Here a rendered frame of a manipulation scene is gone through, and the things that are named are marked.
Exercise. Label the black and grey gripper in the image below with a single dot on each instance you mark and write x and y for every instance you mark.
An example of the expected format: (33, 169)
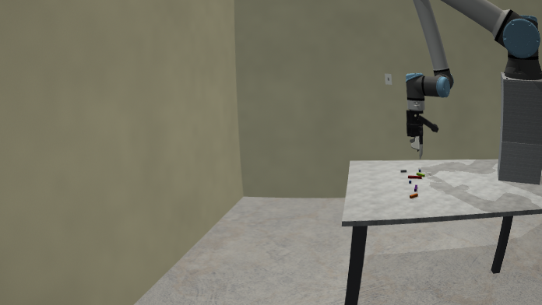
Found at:
(415, 129)

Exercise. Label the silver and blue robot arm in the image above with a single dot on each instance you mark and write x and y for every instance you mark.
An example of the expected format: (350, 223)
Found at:
(519, 34)

